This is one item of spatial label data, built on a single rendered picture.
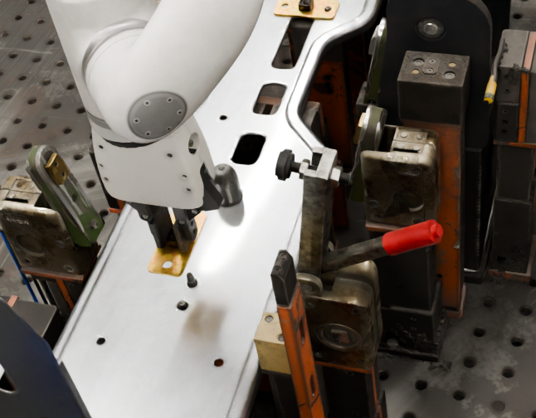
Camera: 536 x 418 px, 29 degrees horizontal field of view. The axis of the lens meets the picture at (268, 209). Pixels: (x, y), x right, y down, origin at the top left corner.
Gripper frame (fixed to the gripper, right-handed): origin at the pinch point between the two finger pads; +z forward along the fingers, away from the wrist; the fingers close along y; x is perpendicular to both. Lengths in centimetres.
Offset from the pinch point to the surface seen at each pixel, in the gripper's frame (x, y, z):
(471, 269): -29, -25, 37
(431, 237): 0.7, -26.2, -4.8
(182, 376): 11.1, -3.0, 9.5
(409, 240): 0.8, -24.2, -4.1
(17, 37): -69, 65, 39
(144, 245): -4.1, 7.0, 9.4
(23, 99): -53, 56, 39
